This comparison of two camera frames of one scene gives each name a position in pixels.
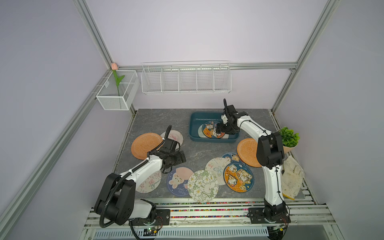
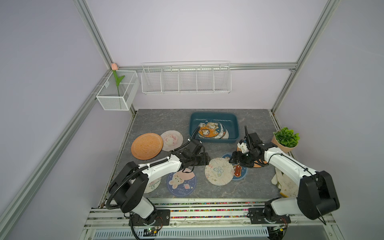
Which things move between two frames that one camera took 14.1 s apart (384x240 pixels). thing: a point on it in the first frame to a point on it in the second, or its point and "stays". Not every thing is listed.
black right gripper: (219, 128) to (238, 159)
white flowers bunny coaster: (203, 186) to (226, 135)
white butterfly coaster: (217, 166) stays
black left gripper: (180, 158) to (204, 158)
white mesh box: (108, 96) stays
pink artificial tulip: (114, 67) stays
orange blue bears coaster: (238, 177) to (209, 129)
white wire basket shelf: (181, 77) stays
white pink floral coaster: (151, 184) stays
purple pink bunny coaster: (177, 181) stays
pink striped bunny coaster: (174, 135) stays
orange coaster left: (144, 143) stays
